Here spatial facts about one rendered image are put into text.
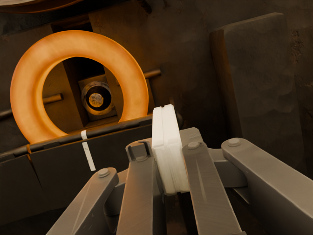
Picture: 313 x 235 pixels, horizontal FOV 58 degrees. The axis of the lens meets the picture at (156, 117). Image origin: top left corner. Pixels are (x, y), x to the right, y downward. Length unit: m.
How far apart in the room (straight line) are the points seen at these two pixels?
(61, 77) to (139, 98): 0.15
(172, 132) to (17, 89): 0.30
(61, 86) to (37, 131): 0.09
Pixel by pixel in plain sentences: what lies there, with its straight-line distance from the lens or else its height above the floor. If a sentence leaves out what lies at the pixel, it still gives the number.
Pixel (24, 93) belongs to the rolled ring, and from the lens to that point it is 0.41.
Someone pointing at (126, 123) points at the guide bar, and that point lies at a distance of 0.37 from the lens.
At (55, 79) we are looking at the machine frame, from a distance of 0.48.
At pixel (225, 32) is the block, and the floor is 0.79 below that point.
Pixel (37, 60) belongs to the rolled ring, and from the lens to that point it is 0.40.
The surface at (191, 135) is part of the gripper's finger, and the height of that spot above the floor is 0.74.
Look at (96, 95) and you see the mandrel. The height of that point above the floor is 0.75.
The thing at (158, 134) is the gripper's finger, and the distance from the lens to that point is 0.15.
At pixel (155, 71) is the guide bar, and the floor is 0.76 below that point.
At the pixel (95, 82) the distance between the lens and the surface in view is 0.49.
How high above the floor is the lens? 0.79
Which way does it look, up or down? 13 degrees down
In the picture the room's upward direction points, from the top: 15 degrees counter-clockwise
